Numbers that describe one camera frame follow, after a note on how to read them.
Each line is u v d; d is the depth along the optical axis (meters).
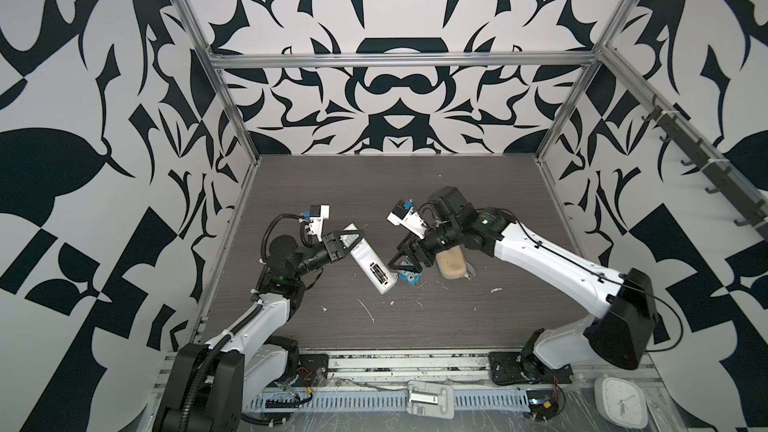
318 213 0.72
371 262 0.73
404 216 0.65
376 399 0.71
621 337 0.40
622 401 0.68
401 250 0.64
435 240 0.64
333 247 0.68
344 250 0.70
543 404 0.71
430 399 0.69
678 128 0.65
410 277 0.88
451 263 0.88
